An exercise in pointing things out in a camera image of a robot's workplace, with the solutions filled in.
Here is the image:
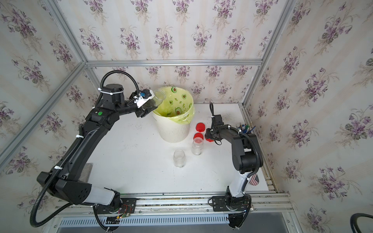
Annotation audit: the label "glass tea jar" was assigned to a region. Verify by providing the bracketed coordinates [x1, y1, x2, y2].
[173, 150, 186, 168]

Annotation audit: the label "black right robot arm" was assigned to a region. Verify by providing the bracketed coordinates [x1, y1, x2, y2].
[205, 103, 263, 229]

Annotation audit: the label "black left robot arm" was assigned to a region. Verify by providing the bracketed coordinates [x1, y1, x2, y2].
[30, 70, 159, 228]

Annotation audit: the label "green avocado print bag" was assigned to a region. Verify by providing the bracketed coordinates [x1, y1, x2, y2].
[153, 86, 195, 124]

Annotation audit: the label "pens in cup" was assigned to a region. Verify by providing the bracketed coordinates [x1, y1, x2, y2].
[238, 123, 256, 134]

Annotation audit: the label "printed paper scrap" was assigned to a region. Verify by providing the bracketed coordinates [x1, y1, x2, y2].
[249, 174, 259, 186]

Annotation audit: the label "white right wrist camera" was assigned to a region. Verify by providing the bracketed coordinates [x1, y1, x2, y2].
[211, 115, 224, 128]

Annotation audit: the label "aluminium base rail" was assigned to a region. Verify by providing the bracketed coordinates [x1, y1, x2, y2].
[43, 191, 302, 233]

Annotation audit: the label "aluminium frame bars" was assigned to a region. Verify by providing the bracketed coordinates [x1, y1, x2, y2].
[0, 0, 298, 172]

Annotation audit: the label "black cable loop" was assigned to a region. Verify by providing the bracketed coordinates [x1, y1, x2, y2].
[350, 213, 373, 233]

